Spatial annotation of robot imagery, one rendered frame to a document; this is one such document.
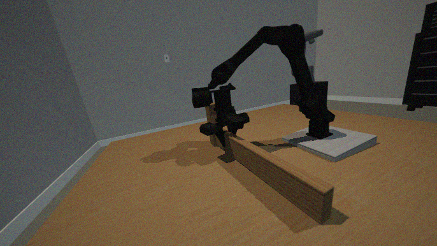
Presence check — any brown wooden post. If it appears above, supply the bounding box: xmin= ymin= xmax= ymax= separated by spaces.
xmin=205 ymin=102 xmax=218 ymax=147

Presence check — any long wooden board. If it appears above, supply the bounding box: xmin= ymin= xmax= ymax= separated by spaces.
xmin=215 ymin=128 xmax=334 ymax=225

